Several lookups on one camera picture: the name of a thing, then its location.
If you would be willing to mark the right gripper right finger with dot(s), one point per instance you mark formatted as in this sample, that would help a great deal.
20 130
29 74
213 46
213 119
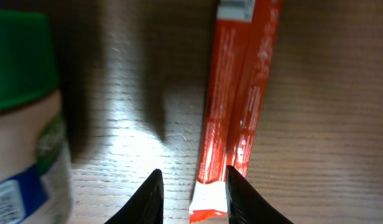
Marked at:
246 205

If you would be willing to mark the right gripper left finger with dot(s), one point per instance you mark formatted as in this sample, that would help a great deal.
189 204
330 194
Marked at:
146 206

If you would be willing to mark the red stick packet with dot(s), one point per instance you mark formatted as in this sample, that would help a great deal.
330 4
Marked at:
243 46

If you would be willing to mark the green lid jar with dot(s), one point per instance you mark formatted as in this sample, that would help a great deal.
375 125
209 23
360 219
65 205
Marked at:
35 180

